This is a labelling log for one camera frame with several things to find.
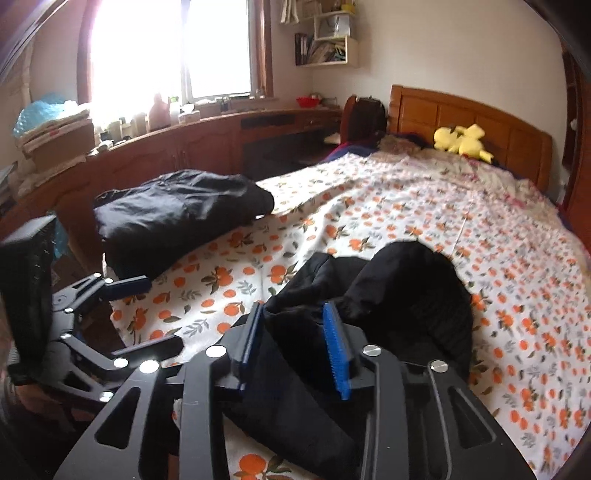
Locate black coat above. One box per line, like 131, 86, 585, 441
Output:
222, 240, 474, 478

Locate folded white cloths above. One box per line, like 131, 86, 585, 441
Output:
23, 107, 94, 139

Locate wooden headboard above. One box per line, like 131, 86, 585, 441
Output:
387, 84, 553, 190

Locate yellow plush toy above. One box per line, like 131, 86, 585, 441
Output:
433, 124, 495, 163

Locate floral quilt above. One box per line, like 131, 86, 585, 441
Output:
372, 134, 561, 217

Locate cardboard box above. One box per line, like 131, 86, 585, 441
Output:
21, 121, 96, 178

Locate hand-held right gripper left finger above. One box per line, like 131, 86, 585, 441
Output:
53, 302, 266, 480

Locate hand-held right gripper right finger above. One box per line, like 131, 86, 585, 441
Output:
322, 302, 539, 480

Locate blue bubble wrap bag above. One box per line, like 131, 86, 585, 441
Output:
13, 92, 71, 138

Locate pink bottle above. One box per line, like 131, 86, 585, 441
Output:
148, 92, 170, 133

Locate wooden desk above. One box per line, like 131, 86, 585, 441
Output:
0, 106, 345, 278

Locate white wall shelf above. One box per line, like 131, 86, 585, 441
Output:
293, 11, 361, 69

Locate blue red cloth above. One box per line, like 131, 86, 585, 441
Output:
323, 141, 376, 161

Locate black bag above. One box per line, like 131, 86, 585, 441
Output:
353, 97, 387, 139

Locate window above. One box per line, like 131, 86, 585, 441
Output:
78, 0, 274, 112

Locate leaning books and papers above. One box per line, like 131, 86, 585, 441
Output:
309, 39, 348, 65

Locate white paper bag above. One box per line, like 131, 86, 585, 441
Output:
322, 14, 352, 38

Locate folded black garment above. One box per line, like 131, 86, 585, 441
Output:
92, 169, 275, 280

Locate wooden chair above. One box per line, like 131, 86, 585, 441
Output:
341, 95, 387, 146

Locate bed with orange-print sheet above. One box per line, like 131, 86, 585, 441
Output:
104, 150, 591, 480

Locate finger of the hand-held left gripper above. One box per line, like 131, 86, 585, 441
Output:
60, 335, 184, 403
53, 272, 153, 320

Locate wooden louvred wardrobe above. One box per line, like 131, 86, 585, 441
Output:
561, 37, 591, 250

